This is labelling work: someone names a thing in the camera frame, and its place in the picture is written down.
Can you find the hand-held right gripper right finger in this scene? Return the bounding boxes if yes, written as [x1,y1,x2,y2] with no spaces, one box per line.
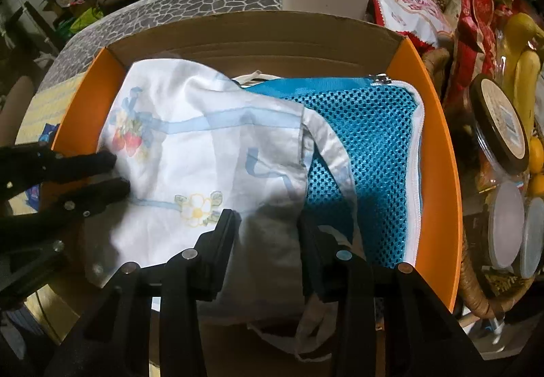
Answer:
[297,215,485,377]

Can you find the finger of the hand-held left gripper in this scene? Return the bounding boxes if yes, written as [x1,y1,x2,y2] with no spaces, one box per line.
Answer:
[0,146,118,187]
[0,177,131,238]

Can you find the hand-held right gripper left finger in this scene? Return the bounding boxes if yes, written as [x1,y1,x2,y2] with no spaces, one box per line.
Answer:
[45,209,243,377]

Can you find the white printed cloth garment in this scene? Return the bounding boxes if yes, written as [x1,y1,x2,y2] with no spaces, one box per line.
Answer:
[83,58,366,361]

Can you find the orange cardboard box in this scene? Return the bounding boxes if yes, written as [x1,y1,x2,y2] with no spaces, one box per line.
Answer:
[50,11,465,377]

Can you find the blue wet wipes packet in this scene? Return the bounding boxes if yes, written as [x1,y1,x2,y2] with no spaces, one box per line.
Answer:
[24,123,61,208]

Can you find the brown chair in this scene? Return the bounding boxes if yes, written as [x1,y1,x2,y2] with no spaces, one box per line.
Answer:
[0,75,35,148]

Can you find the blue mesh pouch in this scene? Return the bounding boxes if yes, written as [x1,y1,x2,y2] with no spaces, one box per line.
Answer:
[242,74,426,271]

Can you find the wicker basket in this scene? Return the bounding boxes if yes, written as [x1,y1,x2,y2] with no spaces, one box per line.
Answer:
[420,47,544,320]

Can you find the round clear lidded container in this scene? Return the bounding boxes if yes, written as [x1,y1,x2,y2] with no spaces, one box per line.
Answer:
[521,197,544,281]
[486,180,526,271]

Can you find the clear jar with brown lid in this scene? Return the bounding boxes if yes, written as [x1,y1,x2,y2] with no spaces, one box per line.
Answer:
[469,74,533,193]

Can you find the yellow lemon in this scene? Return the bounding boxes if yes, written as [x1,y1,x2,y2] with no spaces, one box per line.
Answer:
[528,134,544,174]

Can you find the red and white snack bag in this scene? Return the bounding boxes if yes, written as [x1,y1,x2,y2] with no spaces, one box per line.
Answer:
[355,0,456,51]

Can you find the red snack packets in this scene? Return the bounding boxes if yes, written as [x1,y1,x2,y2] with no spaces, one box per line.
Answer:
[449,0,513,108]

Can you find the yellow bananas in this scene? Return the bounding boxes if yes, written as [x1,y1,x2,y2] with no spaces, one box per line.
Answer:
[505,13,544,137]

